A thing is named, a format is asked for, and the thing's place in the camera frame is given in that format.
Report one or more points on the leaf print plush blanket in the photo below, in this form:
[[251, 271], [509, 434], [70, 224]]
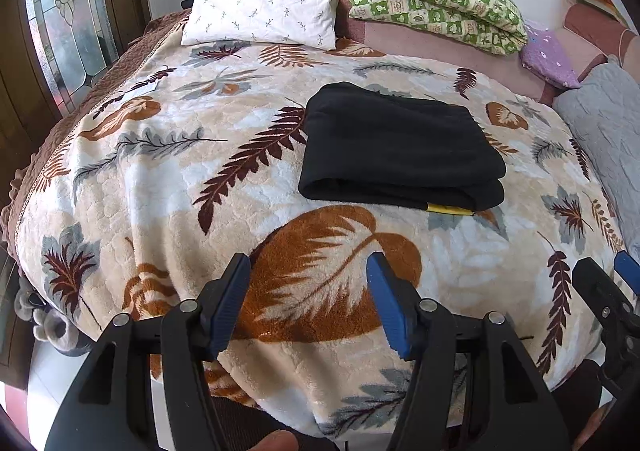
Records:
[[175, 181]]

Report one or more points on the white leaf print pillow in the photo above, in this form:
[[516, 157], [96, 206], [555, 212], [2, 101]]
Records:
[[260, 11]]

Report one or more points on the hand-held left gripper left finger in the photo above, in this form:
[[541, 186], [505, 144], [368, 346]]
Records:
[[230, 301]]

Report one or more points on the pink bed sheet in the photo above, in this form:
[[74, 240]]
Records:
[[425, 43]]

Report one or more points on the wooden door with patterned glass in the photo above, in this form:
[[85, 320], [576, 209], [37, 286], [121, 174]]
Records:
[[65, 21]]

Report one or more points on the grey plush toy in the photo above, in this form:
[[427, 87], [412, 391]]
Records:
[[50, 326]]

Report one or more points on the person's left hand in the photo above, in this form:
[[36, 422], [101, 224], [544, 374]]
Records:
[[272, 442]]

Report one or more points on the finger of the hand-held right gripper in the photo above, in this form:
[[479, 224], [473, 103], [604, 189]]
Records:
[[629, 273], [600, 291]]

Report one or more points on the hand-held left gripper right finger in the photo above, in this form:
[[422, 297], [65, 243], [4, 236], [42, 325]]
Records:
[[390, 303]]

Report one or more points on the grey quilted blanket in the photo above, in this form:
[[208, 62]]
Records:
[[605, 121]]

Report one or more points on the purple pillow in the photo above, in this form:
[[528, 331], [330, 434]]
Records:
[[547, 56]]

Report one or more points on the black pants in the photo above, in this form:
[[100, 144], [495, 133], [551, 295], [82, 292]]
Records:
[[395, 146]]

